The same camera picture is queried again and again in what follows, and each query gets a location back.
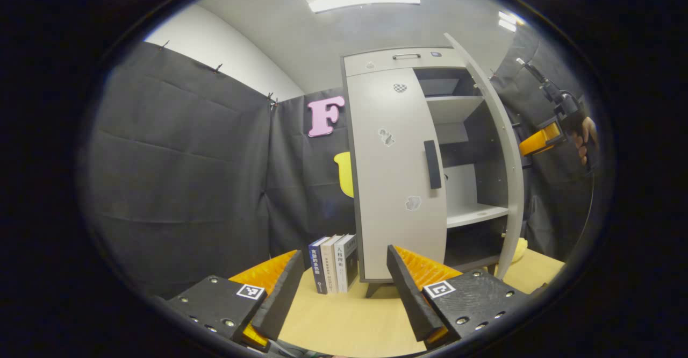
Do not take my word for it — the white spine grey book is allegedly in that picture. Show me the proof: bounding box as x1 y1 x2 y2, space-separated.
334 233 359 293

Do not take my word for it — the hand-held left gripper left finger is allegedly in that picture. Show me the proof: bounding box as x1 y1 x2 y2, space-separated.
164 249 305 352

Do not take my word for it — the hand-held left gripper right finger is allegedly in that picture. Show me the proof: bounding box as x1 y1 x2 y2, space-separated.
386 245 530 348

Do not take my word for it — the black backdrop cloth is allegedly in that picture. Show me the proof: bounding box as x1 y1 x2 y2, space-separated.
86 22 597 294

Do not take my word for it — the dark blue book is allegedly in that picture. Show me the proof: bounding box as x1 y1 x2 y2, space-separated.
309 237 329 295

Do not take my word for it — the grey double-door shoe cabinet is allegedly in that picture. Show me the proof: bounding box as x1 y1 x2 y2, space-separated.
341 48 511 298

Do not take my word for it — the grey cabinet door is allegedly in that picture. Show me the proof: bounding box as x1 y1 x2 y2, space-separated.
443 33 526 281
346 68 448 282

